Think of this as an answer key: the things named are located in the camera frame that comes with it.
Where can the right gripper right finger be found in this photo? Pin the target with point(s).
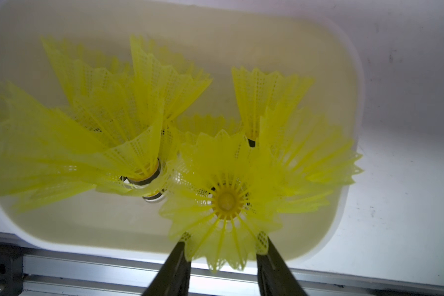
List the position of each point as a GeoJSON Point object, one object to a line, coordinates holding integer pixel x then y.
{"type": "Point", "coordinates": [274, 276]}

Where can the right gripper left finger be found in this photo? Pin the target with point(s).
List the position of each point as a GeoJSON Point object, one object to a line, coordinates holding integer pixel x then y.
{"type": "Point", "coordinates": [174, 276]}

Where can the yellow shuttlecock eight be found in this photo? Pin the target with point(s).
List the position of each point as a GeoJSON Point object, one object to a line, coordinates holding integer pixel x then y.
{"type": "Point", "coordinates": [222, 200]}

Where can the yellow shuttlecock five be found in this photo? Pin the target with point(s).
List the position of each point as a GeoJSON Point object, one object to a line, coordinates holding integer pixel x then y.
{"type": "Point", "coordinates": [128, 120]}

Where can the yellow shuttlecock seven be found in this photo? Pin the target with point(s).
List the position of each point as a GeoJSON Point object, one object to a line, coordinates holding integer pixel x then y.
{"type": "Point", "coordinates": [47, 156]}

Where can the yellow shuttlecock two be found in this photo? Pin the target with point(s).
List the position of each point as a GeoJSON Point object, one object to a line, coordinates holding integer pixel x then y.
{"type": "Point", "coordinates": [257, 91]}

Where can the white storage box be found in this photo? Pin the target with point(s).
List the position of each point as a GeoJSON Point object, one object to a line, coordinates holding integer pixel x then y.
{"type": "Point", "coordinates": [216, 35]}

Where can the yellow shuttlecock six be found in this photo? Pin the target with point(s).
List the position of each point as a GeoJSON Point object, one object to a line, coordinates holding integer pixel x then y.
{"type": "Point", "coordinates": [185, 129]}

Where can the yellow shuttlecock three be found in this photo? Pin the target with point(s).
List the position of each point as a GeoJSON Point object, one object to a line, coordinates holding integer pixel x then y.
{"type": "Point", "coordinates": [314, 156]}

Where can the yellow shuttlecock four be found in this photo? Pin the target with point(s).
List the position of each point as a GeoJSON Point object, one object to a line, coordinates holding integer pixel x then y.
{"type": "Point", "coordinates": [177, 80]}

